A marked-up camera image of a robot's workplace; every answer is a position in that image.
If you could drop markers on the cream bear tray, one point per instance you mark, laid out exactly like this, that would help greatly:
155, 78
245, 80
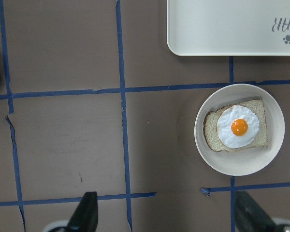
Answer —
228, 27

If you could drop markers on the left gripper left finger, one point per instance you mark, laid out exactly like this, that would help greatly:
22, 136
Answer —
85, 217

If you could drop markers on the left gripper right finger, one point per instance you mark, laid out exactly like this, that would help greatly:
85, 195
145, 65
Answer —
249, 216

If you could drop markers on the cream round plate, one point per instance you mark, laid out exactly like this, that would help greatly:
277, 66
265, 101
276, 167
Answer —
246, 161

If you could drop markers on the fried egg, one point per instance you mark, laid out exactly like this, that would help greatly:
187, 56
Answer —
237, 127

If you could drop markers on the bread slice under egg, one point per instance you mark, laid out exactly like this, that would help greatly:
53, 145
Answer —
210, 127

